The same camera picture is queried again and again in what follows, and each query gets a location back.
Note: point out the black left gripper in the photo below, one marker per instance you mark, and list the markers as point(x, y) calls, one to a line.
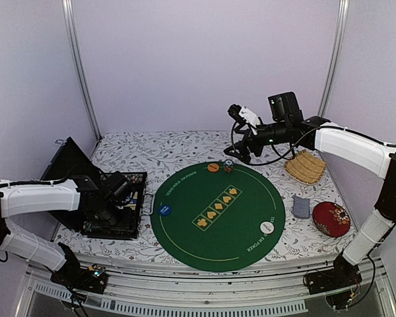
point(124, 223)

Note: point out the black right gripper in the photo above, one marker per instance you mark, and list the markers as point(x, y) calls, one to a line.
point(249, 139)

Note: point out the stack of poker chips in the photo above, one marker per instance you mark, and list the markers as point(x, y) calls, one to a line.
point(228, 165)

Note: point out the orange big blind button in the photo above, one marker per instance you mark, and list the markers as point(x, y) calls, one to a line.
point(213, 167)

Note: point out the blue small blind button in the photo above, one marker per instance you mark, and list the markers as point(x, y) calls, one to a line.
point(164, 210)

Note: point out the white dealer button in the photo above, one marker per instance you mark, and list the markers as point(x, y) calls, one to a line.
point(267, 227)

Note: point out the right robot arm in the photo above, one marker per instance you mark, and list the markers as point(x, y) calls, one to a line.
point(317, 133)

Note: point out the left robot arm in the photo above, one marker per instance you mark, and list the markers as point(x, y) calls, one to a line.
point(23, 197)

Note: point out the black poker chip case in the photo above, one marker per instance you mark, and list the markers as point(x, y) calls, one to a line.
point(70, 161)

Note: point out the lower near chip row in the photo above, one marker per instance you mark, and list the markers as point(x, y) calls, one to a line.
point(90, 226)

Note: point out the chip row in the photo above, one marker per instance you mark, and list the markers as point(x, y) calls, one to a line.
point(90, 226)
point(135, 178)

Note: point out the far chip row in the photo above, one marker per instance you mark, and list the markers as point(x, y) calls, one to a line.
point(135, 178)

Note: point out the floral white tablecloth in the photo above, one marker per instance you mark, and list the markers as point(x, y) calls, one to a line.
point(161, 154)

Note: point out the round green poker mat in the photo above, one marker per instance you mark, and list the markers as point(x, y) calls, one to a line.
point(215, 220)

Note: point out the blue playing card deck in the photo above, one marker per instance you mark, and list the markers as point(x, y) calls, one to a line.
point(301, 207)

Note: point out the red floral round pouch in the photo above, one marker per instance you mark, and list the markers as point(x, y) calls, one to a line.
point(331, 219)

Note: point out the chrome case handle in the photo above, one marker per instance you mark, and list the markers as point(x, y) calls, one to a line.
point(149, 198)

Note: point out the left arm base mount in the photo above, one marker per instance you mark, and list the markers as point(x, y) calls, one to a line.
point(92, 279)

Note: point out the front aluminium rail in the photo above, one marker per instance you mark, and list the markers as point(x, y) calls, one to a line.
point(154, 289)

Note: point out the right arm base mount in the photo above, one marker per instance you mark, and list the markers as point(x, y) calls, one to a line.
point(341, 275)

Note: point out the right aluminium frame post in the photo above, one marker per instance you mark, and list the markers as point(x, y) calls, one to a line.
point(339, 35)

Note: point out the aluminium frame post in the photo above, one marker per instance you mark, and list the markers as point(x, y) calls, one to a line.
point(339, 35)
point(69, 17)

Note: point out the left aluminium frame post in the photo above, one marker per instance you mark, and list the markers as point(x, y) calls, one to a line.
point(69, 17)

